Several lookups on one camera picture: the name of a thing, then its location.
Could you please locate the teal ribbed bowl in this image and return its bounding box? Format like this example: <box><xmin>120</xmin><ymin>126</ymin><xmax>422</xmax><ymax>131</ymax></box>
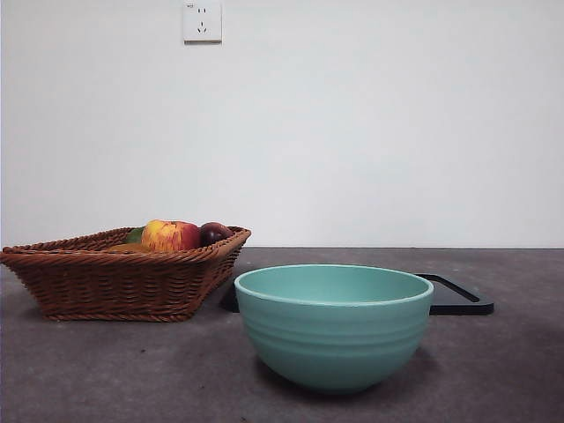
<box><xmin>233</xmin><ymin>263</ymin><xmax>435</xmax><ymax>395</ymax></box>

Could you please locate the dark red plum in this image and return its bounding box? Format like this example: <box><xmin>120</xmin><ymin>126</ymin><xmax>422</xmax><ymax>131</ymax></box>
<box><xmin>198</xmin><ymin>221</ymin><xmax>234</xmax><ymax>248</ymax></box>

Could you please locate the red yellow apple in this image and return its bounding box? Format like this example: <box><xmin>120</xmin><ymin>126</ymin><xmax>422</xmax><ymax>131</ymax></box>
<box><xmin>140</xmin><ymin>219</ymin><xmax>203</xmax><ymax>252</ymax></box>

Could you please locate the brown wicker basket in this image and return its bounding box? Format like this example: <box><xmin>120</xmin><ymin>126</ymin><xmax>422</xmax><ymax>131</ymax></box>
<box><xmin>0</xmin><ymin>225</ymin><xmax>253</xmax><ymax>323</ymax></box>

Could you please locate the dark rectangular tray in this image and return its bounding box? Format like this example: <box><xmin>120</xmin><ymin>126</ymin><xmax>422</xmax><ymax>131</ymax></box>
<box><xmin>227</xmin><ymin>272</ymin><xmax>495</xmax><ymax>316</ymax></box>

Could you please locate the white wall socket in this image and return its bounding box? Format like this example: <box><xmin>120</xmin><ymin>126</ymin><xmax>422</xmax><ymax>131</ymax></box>
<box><xmin>183</xmin><ymin>1</ymin><xmax>223</xmax><ymax>45</ymax></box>

